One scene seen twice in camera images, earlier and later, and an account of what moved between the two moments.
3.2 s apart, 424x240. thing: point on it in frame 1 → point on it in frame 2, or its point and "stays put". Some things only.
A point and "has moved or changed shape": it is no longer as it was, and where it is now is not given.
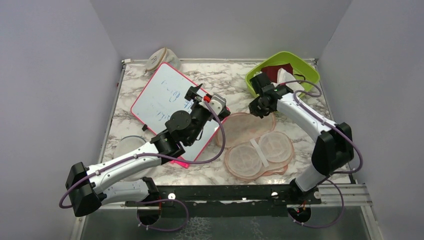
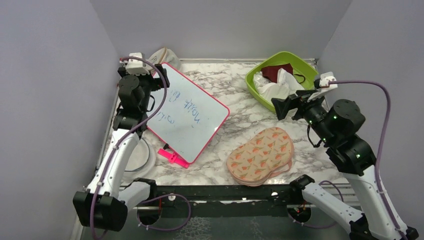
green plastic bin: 304,72 stays put
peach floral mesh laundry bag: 254,151 has moved or changed shape
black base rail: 221,201 stays put
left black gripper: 193,96 → 157,82
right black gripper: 254,109 → 300,100
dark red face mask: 272,71 stays put
